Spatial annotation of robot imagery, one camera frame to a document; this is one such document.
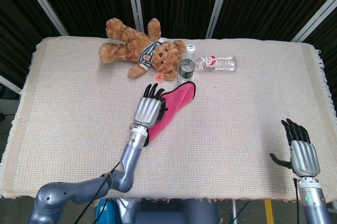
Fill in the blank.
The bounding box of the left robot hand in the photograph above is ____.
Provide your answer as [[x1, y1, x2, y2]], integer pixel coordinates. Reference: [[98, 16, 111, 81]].
[[133, 83, 169, 128]]

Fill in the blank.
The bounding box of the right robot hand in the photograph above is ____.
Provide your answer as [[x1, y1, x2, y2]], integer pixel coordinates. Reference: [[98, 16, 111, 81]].
[[270, 118, 321, 177]]

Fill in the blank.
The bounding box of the pink and black cloth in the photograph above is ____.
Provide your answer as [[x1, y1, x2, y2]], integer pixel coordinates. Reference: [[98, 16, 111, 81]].
[[144, 82, 197, 147]]

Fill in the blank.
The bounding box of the blue robot base cover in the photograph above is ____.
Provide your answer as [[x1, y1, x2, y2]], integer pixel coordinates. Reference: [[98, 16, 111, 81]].
[[95, 199, 119, 224]]

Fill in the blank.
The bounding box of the brown teddy bear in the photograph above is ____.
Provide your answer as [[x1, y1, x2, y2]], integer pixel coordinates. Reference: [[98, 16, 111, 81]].
[[98, 17, 186, 80]]

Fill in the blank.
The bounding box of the water bottle green label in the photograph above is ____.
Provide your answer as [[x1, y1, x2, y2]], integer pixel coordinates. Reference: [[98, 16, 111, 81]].
[[176, 44, 197, 85]]

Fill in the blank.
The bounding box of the beige woven table cloth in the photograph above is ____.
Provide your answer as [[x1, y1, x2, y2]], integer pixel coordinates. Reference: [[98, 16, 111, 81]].
[[0, 36, 337, 206]]

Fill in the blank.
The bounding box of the water bottle red label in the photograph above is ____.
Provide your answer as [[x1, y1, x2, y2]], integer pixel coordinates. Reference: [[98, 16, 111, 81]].
[[195, 55, 239, 72]]

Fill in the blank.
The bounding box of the grey-blue robot torso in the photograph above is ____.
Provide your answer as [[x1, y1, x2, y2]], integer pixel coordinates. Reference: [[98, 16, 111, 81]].
[[126, 199, 221, 224]]

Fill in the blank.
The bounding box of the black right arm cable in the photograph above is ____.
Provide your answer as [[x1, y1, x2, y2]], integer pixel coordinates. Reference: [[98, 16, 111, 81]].
[[293, 178, 301, 224]]

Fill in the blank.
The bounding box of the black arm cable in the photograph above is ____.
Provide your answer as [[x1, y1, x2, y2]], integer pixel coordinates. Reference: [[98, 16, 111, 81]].
[[293, 178, 301, 224], [72, 160, 123, 224]]

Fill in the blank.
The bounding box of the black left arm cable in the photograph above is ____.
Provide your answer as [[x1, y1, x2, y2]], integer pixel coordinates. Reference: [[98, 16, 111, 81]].
[[72, 160, 123, 224]]

